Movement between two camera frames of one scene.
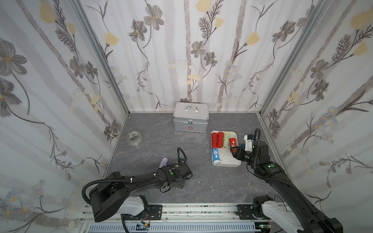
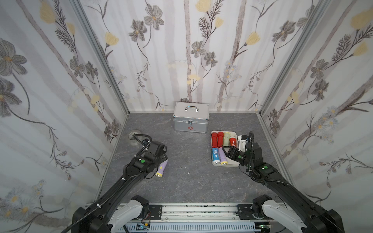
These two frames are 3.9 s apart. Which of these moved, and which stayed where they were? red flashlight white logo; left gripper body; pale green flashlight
Moved: left gripper body
Stayed: red flashlight white logo; pale green flashlight
